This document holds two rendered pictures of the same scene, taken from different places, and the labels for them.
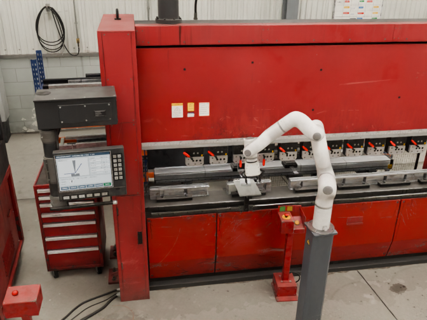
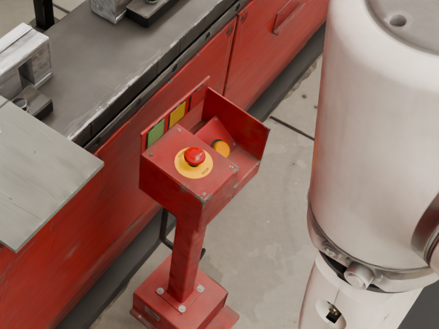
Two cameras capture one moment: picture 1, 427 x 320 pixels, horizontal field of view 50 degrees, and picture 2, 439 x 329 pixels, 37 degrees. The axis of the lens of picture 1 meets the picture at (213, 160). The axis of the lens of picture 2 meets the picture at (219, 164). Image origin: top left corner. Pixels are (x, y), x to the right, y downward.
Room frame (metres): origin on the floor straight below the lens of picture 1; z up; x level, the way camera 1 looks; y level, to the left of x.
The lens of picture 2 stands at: (2.79, -0.04, 1.79)
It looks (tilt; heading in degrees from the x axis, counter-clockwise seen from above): 54 degrees down; 304
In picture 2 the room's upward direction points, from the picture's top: 12 degrees clockwise
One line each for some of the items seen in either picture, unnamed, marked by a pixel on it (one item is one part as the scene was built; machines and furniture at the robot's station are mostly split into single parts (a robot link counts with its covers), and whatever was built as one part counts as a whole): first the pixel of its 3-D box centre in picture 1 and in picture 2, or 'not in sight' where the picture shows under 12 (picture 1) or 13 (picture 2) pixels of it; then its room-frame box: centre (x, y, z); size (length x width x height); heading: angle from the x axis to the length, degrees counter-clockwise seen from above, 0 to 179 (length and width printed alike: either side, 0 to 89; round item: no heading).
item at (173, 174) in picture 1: (276, 168); not in sight; (3.85, -0.60, 0.93); 2.30 x 0.14 x 0.10; 100
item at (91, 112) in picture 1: (82, 152); not in sight; (2.82, 0.90, 1.53); 0.51 x 0.25 x 0.85; 105
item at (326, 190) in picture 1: (326, 192); not in sight; (2.72, -0.77, 1.30); 0.19 x 0.12 x 0.24; 171
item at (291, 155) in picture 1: (286, 149); not in sight; (3.55, -0.63, 1.26); 0.15 x 0.09 x 0.17; 100
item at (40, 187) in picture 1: (74, 220); not in sight; (3.57, 1.28, 0.50); 0.50 x 0.50 x 1.00; 10
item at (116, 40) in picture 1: (127, 161); not in sight; (3.49, 0.73, 1.15); 0.85 x 0.25 x 2.30; 10
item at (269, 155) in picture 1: (264, 150); not in sight; (3.51, -0.43, 1.26); 0.15 x 0.09 x 0.17; 100
